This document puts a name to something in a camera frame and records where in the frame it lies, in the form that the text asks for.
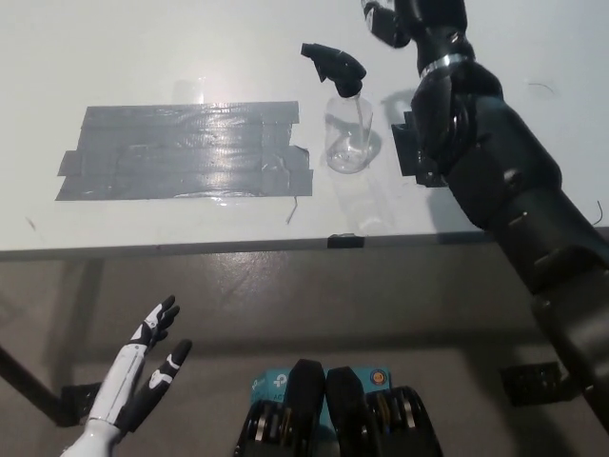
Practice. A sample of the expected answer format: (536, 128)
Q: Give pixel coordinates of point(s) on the black spray trigger lid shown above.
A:
(342, 66)

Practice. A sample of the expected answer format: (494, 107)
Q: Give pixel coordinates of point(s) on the grey duct tape patch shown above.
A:
(190, 152)

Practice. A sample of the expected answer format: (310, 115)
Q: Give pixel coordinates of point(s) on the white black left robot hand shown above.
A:
(123, 381)

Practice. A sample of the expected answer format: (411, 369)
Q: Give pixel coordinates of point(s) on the black table foot plate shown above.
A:
(76, 400)
(533, 383)

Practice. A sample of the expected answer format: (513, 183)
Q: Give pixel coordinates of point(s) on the black table leg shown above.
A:
(28, 383)

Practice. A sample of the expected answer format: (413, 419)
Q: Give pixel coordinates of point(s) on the small black tape strip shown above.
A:
(346, 242)

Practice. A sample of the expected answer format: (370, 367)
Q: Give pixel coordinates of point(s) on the black tape patch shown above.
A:
(406, 152)

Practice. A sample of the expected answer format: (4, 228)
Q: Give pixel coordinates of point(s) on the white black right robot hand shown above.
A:
(433, 28)

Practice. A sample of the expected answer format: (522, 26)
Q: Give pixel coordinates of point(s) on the clear plastic bottle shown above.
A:
(340, 143)

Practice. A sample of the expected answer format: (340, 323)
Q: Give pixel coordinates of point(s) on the black teal robot torso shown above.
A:
(309, 395)

